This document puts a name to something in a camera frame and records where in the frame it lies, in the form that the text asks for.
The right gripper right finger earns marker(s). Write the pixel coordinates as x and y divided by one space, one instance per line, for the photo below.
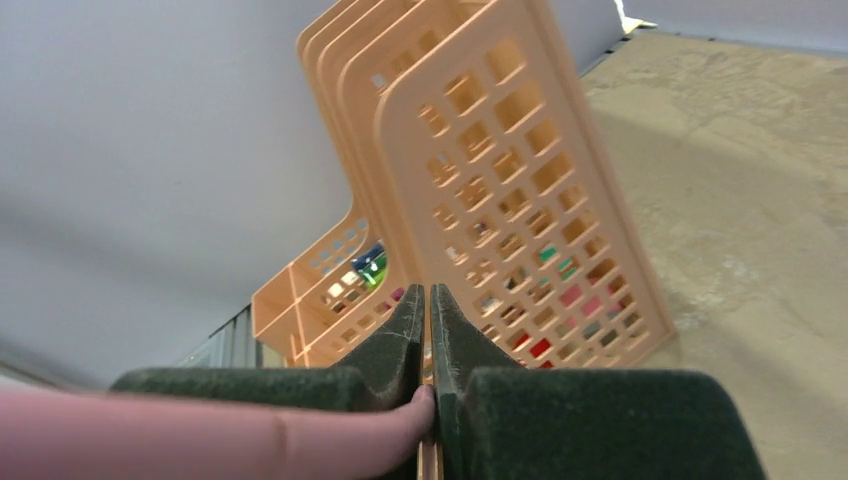
500 420

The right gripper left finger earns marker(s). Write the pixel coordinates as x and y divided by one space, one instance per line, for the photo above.
379 374

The pink wired headphones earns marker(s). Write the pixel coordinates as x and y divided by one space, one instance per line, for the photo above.
53 435

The peach plastic desk organizer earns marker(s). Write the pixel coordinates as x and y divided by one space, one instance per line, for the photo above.
473 162

